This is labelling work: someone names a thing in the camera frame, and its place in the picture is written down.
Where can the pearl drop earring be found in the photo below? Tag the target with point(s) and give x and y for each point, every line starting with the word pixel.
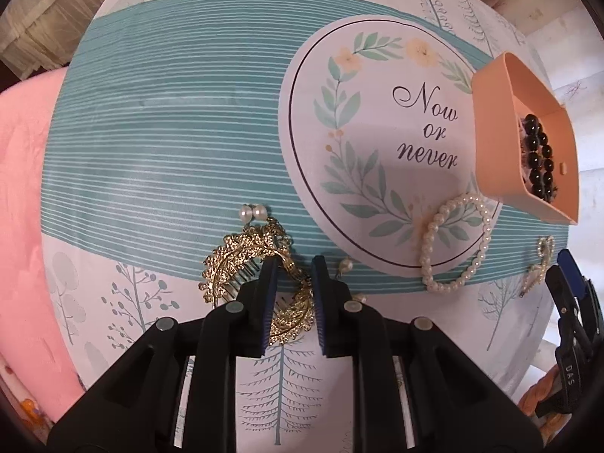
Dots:
pixel 347 264

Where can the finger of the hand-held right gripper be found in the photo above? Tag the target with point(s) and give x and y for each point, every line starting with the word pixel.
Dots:
pixel 566 306
pixel 571 269

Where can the double pearl earring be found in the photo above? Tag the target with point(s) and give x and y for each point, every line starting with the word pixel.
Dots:
pixel 245 213

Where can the gold hair comb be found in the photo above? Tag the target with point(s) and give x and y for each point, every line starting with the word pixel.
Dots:
pixel 222 255

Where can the pink jewelry box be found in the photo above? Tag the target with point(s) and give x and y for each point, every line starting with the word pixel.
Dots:
pixel 490 151

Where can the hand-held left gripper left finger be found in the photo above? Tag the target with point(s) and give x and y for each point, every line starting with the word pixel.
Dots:
pixel 266 311

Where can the white lace bed cover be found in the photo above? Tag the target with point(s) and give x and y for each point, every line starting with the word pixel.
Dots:
pixel 56 14

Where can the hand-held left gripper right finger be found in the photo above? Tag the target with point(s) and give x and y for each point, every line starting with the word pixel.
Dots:
pixel 322 311

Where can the person's right hand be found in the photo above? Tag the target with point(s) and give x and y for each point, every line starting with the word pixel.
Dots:
pixel 538 389

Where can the pink blanket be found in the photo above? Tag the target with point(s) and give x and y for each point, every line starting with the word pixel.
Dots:
pixel 23 222

